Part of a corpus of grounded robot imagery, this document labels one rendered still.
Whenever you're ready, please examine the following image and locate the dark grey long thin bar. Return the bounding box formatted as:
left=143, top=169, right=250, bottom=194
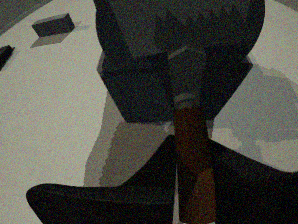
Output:
left=0, top=45, right=16, bottom=67

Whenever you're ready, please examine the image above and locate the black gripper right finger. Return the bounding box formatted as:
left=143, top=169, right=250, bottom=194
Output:
left=209, top=139, right=298, bottom=224

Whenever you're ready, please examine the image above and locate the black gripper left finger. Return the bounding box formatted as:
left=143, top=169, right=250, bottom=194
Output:
left=25, top=135, right=177, bottom=224

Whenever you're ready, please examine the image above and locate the dark grey rectangular block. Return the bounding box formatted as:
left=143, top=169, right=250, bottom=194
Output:
left=32, top=12, right=74, bottom=37

